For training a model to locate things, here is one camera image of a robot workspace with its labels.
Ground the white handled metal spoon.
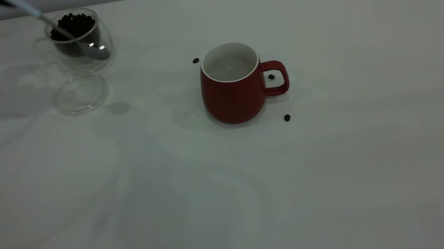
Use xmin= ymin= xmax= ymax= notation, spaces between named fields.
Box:
xmin=7 ymin=0 xmax=111 ymax=72

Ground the red ceramic mug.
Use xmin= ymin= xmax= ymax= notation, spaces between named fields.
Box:
xmin=195 ymin=35 xmax=294 ymax=128

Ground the dark coffee beans heap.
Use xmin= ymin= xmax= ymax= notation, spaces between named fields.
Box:
xmin=47 ymin=10 xmax=103 ymax=60

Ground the clear glass cup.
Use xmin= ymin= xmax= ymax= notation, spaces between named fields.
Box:
xmin=29 ymin=4 xmax=117 ymax=80

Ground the clear glass lid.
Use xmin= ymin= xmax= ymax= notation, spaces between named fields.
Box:
xmin=49 ymin=66 xmax=113 ymax=119

